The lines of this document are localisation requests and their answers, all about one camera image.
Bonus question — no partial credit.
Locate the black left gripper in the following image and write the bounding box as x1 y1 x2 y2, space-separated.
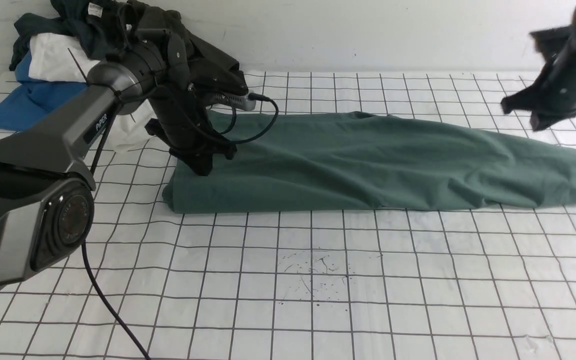
145 92 237 176

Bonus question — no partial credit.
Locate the dark olive garment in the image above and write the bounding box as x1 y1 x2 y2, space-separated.
127 0 249 96

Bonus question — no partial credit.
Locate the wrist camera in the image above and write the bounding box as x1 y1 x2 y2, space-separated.
202 70 257 112
529 26 571 60

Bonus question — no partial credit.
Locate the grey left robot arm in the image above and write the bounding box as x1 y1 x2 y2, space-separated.
0 29 236 290

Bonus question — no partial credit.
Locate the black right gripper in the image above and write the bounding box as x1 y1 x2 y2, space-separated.
500 64 576 132

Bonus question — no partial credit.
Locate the black camera cable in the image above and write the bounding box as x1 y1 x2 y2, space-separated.
80 85 280 360

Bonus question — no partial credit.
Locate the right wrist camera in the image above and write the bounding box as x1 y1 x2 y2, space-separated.
529 26 571 60

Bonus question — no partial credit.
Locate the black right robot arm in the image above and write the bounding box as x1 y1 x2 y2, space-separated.
500 7 576 132

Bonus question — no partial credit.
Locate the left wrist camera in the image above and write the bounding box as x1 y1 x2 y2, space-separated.
202 70 257 112

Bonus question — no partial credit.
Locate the white garment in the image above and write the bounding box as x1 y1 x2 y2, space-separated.
29 33 156 153

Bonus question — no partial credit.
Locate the white grid tablecloth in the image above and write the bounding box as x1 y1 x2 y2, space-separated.
0 71 576 360

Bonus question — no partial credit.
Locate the green long-sleeve top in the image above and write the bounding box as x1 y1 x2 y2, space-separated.
162 112 576 214

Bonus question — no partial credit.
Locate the dark navy garment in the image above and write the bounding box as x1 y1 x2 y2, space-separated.
8 0 121 71

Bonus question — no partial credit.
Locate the blue garment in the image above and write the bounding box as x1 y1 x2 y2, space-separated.
0 52 87 132

